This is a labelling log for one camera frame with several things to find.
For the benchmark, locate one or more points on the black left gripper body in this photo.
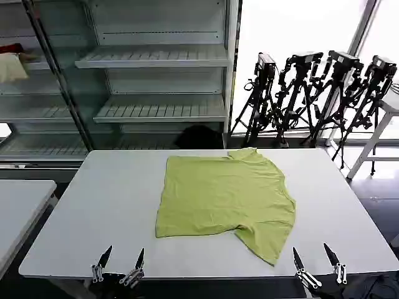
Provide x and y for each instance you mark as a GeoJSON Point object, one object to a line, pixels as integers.
{"type": "Point", "coordinates": [113, 285]}

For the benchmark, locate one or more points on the large white table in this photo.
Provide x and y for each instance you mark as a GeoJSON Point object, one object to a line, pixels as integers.
{"type": "Point", "coordinates": [109, 202]}

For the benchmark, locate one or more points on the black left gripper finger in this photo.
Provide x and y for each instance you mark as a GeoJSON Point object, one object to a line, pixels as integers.
{"type": "Point", "coordinates": [104, 259]}
{"type": "Point", "coordinates": [139, 261]}

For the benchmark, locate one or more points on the red cloth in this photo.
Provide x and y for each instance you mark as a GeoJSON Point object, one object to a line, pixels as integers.
{"type": "Point", "coordinates": [11, 48]}

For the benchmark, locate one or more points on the small white side table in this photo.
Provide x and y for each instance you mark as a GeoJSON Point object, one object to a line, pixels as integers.
{"type": "Point", "coordinates": [18, 205]}

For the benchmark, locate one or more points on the cream pillow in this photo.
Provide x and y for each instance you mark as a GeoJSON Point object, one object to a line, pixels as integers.
{"type": "Point", "coordinates": [11, 68]}

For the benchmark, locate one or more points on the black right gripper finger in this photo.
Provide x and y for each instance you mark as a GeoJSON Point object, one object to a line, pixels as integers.
{"type": "Point", "coordinates": [331, 256]}
{"type": "Point", "coordinates": [298, 260]}

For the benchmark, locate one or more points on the glass fronted shelf cabinet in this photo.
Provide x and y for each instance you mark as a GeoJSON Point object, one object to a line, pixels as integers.
{"type": "Point", "coordinates": [37, 109]}

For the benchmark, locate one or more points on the green t-shirt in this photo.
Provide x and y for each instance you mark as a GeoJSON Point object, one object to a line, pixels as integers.
{"type": "Point", "coordinates": [218, 199]}

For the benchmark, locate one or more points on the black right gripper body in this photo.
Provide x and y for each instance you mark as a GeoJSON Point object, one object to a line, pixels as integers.
{"type": "Point", "coordinates": [325, 294]}

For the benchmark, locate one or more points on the white open shelf unit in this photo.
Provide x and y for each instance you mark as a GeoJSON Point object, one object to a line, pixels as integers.
{"type": "Point", "coordinates": [162, 56]}

